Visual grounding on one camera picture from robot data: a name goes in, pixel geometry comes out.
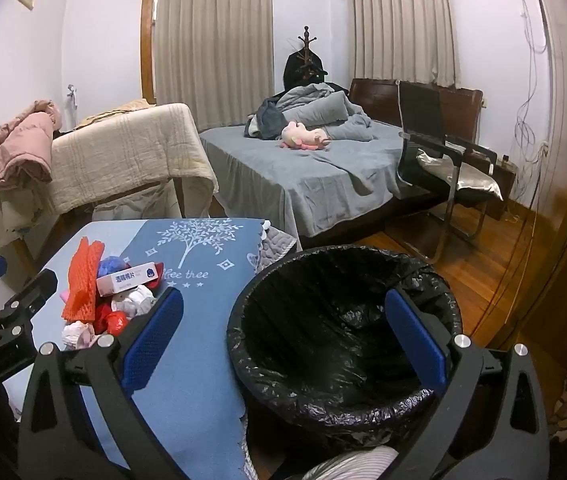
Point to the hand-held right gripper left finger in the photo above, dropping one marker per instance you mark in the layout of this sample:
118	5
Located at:
153	340

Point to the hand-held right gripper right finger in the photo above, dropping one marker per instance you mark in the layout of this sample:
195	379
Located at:
413	340

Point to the white grey cloth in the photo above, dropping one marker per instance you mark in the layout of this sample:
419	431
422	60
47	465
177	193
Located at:
131	302

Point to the red cloth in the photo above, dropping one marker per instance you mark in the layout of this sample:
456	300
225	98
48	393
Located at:
113	321

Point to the orange foam net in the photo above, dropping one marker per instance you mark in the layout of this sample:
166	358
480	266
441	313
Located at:
81	280

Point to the pinkish white paper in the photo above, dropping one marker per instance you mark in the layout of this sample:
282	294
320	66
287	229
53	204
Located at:
78	335

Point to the white cardboard box blue print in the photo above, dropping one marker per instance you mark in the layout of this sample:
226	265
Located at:
123	280

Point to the trash bin with black bag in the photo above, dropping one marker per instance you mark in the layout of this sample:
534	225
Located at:
333	320

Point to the blue wrapper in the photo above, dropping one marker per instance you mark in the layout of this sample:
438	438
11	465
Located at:
112	265

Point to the cream cloth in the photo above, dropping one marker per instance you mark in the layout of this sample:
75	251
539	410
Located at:
13	220

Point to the blue tree print tablecloth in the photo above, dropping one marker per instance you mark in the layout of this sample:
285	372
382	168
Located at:
203	385

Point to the pink towel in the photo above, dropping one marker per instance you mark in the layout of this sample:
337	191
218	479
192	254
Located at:
18	150

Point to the grey striped cloth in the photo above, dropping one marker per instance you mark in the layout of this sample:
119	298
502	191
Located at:
358	465

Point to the grey quilted mat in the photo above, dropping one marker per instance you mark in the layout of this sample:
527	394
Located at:
276	247

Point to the beige quilted blanket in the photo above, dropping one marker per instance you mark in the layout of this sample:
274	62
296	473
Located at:
128	150

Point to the silver seat cushion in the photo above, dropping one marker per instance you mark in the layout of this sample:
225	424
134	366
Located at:
468	175

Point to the dark wooden nightstand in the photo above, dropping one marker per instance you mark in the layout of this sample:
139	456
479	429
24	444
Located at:
503	185

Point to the bed with grey sheet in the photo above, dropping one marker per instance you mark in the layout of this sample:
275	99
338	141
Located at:
303	180

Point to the tan folded cloth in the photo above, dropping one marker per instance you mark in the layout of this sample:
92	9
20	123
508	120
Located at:
123	107

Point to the black office chair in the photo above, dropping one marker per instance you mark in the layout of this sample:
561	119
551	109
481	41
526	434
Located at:
418	110

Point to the pink plush toy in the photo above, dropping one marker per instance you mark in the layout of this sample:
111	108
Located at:
303	135

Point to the dark wooden headboard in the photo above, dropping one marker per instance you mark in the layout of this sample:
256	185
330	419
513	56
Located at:
373	100

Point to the grey duvet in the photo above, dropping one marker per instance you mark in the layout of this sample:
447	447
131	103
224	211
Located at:
323	110

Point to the dark grey garment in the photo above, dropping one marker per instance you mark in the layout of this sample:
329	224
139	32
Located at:
271	117

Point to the wide beige curtain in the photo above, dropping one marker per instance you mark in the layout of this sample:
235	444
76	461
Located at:
213	50

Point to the narrow beige curtain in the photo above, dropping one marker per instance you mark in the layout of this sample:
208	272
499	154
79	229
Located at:
403	30

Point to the wooden coat rack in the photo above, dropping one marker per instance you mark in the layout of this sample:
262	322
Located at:
306	45

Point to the wooden furniture frame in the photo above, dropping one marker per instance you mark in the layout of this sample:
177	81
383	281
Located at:
22	260

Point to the wooden window frame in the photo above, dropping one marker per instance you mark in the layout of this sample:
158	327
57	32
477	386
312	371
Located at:
147	40

